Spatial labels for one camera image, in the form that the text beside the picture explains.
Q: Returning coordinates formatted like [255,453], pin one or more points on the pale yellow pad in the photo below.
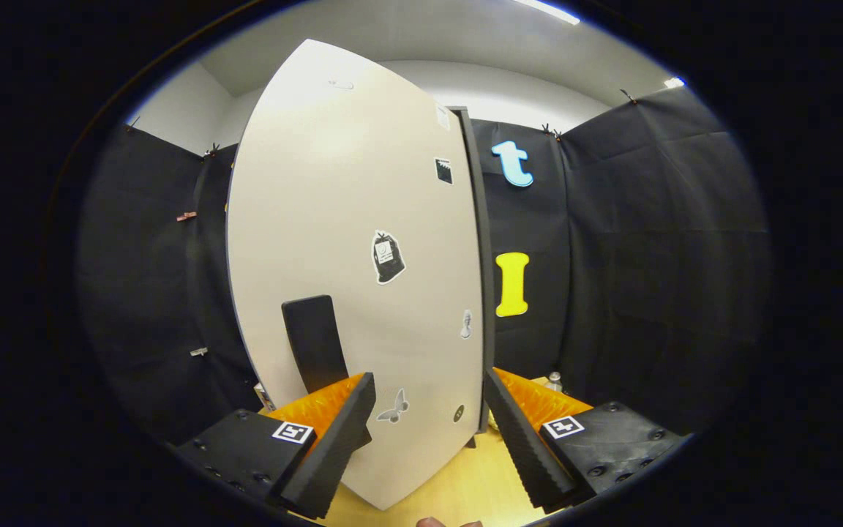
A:
[494,421]

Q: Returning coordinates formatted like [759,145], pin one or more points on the green label bottle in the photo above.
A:
[554,381]

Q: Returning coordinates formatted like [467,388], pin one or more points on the small ceiling light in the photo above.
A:
[674,82]

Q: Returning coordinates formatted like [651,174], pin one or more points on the long ceiling light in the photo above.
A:
[549,11]

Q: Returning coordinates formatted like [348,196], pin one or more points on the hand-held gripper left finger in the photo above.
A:
[334,446]

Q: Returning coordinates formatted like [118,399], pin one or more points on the white book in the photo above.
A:
[265,399]

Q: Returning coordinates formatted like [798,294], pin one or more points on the grey shoe cabinet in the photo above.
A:
[484,256]

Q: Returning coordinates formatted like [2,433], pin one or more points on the black backdrop cloth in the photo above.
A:
[648,256]

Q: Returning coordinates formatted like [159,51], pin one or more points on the beige shoe cabinet door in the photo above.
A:
[334,183]

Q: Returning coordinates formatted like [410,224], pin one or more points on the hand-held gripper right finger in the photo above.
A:
[522,446]

